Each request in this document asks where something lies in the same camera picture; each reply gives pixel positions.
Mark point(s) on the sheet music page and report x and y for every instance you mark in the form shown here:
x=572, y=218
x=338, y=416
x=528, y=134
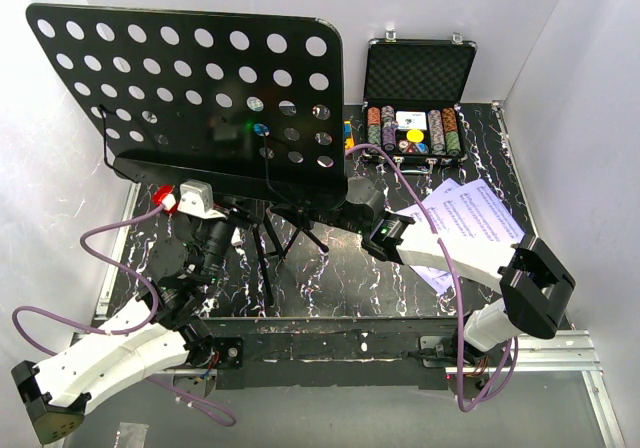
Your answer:
x=471, y=210
x=437, y=279

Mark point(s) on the playing card deck box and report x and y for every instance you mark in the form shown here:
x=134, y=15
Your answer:
x=409, y=120

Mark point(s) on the black poker chip case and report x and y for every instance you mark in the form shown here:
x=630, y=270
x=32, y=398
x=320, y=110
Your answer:
x=417, y=75

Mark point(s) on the yellow dealer chip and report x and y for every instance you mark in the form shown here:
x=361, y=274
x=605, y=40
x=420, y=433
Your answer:
x=415, y=136

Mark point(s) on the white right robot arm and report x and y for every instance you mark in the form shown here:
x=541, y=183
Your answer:
x=535, y=287

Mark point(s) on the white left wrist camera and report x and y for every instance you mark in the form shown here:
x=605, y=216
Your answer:
x=196, y=200

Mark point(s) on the yellow blue brick frame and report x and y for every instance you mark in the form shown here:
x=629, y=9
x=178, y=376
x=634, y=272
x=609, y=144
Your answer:
x=348, y=135

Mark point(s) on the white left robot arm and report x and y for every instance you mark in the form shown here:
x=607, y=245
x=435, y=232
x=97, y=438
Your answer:
x=157, y=329

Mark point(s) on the black tripod music stand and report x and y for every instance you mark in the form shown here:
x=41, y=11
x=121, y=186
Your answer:
x=246, y=106

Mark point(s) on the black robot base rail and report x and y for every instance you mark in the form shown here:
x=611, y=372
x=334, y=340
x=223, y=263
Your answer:
x=328, y=352

